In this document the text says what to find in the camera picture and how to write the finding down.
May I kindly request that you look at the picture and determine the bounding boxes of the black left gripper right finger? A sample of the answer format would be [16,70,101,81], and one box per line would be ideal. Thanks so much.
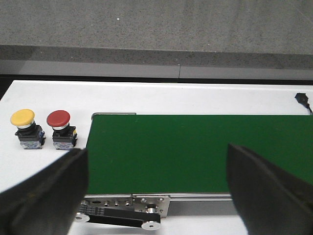
[226,144,313,235]

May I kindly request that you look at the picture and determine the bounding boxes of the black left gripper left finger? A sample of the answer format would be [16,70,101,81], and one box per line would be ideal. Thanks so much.
[0,148,89,235]

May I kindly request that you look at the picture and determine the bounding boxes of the yellow mushroom push button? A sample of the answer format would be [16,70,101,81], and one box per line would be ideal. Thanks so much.
[10,109,45,150]

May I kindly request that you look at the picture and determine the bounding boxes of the red mushroom push button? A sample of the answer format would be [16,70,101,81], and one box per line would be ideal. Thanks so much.
[46,110,77,150]

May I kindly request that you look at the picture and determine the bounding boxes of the green conveyor belt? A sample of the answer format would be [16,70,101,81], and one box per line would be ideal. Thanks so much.
[87,115,313,194]

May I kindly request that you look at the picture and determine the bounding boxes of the grey stone countertop left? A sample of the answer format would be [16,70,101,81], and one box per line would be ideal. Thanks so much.
[0,0,313,70]

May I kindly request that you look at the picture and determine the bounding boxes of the aluminium conveyor frame rail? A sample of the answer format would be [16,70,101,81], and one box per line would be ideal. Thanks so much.
[76,113,232,230]

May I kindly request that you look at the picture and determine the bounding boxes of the black cable plug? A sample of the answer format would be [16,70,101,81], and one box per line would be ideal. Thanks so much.
[294,93,313,115]

